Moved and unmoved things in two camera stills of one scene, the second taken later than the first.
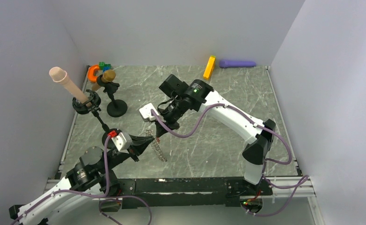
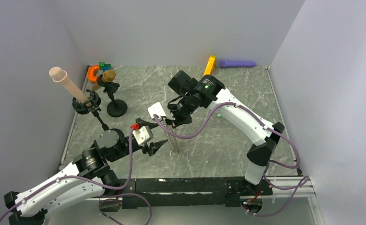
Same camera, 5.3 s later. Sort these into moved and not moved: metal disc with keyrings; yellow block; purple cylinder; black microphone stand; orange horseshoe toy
Moved: metal disc with keyrings
Not moved: yellow block; black microphone stand; orange horseshoe toy; purple cylinder
